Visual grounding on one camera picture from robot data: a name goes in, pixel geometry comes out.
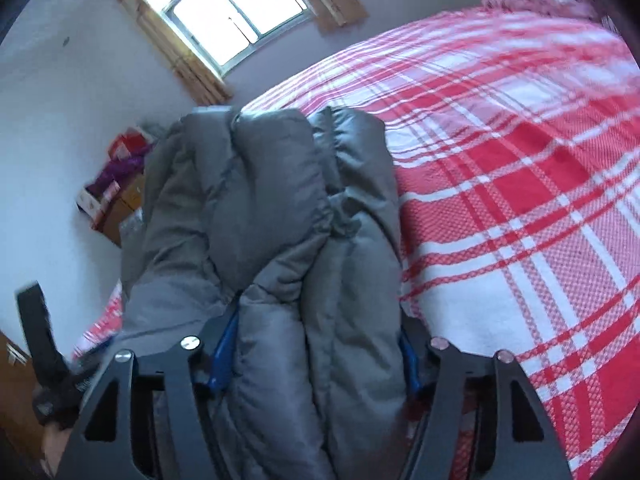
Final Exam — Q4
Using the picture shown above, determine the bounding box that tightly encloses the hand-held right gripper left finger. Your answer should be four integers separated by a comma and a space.
55, 310, 239, 480

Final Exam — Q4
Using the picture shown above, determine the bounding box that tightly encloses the long beige patterned curtain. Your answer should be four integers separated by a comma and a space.
107, 0, 234, 106

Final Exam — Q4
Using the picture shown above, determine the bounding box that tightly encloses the red box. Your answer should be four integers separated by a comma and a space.
107, 130, 152, 162

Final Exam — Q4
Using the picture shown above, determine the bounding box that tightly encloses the flat pink box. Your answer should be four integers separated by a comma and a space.
97, 180, 122, 207

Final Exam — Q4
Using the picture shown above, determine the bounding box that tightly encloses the grey puffer jacket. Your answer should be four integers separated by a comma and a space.
119, 105, 419, 480

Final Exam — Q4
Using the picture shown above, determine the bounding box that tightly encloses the bed with red plaid sheet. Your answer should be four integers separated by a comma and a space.
70, 5, 640, 480

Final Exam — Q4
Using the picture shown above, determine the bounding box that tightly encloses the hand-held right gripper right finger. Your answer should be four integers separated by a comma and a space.
397, 320, 574, 480

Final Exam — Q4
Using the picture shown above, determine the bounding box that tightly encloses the white printed box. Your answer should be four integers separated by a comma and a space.
75, 186, 105, 222

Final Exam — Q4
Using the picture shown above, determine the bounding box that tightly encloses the brown wooden desk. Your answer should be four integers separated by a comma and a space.
92, 175, 151, 249

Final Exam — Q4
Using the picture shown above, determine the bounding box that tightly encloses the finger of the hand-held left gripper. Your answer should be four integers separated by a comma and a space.
71, 346, 122, 387

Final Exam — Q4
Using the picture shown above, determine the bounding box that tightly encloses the brown wooden cabinet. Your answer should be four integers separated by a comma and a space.
0, 329, 43, 457

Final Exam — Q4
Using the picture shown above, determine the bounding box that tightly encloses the window with metal frame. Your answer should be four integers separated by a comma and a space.
140, 0, 311, 79

